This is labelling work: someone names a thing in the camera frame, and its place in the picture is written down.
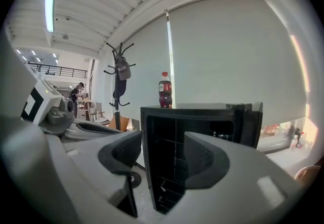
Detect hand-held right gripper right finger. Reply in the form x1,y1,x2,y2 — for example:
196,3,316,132
164,131,308,224

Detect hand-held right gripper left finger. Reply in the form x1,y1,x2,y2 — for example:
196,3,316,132
59,130,143,219

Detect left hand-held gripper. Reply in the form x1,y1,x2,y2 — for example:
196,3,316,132
0,32,125,143

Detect black mini fridge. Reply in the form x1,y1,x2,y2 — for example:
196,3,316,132
140,101,264,215

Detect red-capped cola drink bottle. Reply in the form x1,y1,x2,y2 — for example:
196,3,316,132
158,71,173,109

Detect light wooden chair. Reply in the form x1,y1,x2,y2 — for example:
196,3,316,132
86,102,106,124

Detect orange-brown board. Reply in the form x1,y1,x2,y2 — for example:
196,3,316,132
108,115,130,133

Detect black coat rack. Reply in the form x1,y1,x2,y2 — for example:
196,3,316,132
103,41,142,190

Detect black hanging bag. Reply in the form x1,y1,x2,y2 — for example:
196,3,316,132
112,79,127,100

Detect grey cap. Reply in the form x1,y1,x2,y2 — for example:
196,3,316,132
115,56,132,81

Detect black metal railing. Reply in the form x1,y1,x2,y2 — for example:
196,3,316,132
27,61,88,79

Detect brown round stool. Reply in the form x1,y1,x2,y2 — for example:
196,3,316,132
294,165,322,188

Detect narrow grey roller blind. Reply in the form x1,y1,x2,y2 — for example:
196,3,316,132
120,14,174,133

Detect wide grey roller blind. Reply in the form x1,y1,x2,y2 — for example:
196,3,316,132
168,0,309,127

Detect long ceiling tube light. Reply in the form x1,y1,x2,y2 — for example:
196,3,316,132
45,0,57,33

